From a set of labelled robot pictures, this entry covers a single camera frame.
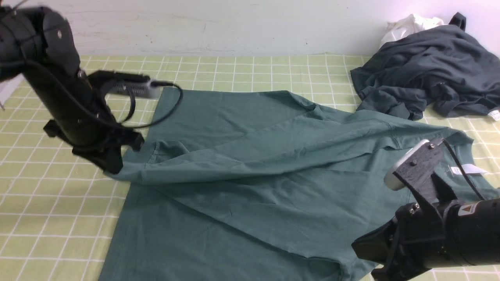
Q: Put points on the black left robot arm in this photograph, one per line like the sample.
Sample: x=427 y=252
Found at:
x=37 y=42

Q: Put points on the green checkered tablecloth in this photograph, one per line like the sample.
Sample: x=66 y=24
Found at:
x=59 y=211

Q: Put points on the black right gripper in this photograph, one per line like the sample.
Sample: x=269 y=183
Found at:
x=410 y=244

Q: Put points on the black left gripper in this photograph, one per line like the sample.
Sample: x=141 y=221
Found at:
x=82 y=119

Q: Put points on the green long-sleeve top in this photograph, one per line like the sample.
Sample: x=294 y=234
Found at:
x=266 y=186

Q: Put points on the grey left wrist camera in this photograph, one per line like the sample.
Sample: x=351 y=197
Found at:
x=146 y=90

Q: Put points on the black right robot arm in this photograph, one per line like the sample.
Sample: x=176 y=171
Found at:
x=472 y=233

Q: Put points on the dark grey crumpled garment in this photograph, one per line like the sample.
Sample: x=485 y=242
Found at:
x=443 y=66

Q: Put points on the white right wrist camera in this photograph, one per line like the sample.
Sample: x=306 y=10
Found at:
x=391 y=181

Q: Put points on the white crumpled cloth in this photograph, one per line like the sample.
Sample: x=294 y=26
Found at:
x=411 y=24

